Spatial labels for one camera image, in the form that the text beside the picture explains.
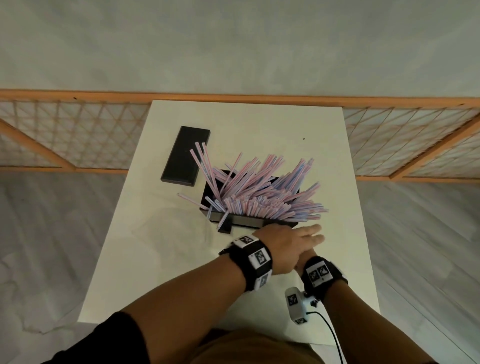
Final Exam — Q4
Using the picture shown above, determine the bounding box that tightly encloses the person's right hand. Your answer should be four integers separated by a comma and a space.
293, 253, 319, 281

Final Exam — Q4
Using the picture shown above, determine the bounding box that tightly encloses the person's left hand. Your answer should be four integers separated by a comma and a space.
258, 224, 325, 277

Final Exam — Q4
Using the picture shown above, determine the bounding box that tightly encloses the person's left forearm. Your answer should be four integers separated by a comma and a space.
119, 257, 249, 350

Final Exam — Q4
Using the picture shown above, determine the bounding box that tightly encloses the person's right forearm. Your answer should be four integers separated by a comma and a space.
323, 280, 437, 364

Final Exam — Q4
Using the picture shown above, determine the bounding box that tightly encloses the black right wristband with markers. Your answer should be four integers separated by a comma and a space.
301, 256, 349, 301

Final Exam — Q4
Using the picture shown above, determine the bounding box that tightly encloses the black wristband with markers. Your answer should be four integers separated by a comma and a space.
218, 234, 274, 292
301, 256, 349, 301

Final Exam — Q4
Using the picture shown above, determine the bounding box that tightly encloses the black left wristband with markers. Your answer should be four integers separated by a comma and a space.
218, 234, 274, 292

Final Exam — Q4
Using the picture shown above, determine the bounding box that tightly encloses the pile of pink blue straws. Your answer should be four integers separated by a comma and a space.
189, 142, 329, 226

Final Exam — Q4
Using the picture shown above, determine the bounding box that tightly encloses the black straw box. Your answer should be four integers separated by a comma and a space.
200, 169, 301, 234

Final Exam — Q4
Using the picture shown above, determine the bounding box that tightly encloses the single pink blue straw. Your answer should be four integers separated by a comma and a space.
177, 193, 209, 211

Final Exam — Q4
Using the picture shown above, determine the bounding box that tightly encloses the brown garment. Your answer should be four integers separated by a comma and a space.
187, 329, 320, 364

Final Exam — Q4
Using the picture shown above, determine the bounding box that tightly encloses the wooden lattice screen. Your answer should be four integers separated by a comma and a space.
0, 89, 480, 184

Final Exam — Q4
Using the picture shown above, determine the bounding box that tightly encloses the black box lid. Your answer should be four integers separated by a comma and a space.
161, 126, 212, 187

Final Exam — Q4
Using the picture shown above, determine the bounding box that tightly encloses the black sleeve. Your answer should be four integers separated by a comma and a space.
40, 311, 151, 364

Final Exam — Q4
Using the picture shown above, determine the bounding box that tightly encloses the white wrist camera with markers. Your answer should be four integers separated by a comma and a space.
284, 287, 320, 326

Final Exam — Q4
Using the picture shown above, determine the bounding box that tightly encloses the black camera cable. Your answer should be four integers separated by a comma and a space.
307, 310, 345, 364

